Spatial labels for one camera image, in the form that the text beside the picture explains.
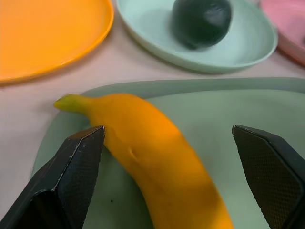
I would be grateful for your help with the pink plate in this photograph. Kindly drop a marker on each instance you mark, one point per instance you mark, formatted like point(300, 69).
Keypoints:
point(286, 26)

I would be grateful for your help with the green tray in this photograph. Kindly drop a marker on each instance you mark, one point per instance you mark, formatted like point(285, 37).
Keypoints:
point(238, 112)

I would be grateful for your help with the yellow plate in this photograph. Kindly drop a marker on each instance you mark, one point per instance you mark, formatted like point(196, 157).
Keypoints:
point(45, 35)

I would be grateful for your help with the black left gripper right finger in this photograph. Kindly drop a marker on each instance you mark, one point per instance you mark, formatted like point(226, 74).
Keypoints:
point(271, 171)

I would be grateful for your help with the dark green avocado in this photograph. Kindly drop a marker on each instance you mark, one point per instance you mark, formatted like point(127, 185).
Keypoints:
point(201, 22)

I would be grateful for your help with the yellow banana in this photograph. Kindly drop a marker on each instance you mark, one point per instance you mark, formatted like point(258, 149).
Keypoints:
point(157, 152)

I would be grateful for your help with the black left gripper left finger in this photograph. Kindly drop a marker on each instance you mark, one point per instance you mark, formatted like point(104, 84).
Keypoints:
point(71, 171)

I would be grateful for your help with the green plate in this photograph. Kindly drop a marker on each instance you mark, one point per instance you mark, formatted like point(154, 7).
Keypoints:
point(240, 50)

